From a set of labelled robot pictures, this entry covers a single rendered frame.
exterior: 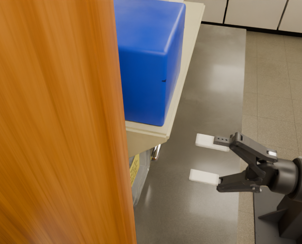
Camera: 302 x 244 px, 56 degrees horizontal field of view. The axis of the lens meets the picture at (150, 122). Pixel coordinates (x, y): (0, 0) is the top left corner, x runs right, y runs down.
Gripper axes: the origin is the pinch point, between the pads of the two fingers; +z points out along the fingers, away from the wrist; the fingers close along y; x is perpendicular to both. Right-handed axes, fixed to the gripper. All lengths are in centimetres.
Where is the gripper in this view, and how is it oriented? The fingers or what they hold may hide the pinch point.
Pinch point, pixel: (197, 159)
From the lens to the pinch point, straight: 66.2
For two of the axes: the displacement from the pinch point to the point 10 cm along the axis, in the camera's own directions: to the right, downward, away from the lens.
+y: 0.0, -6.8, -7.3
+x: -2.5, 7.1, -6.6
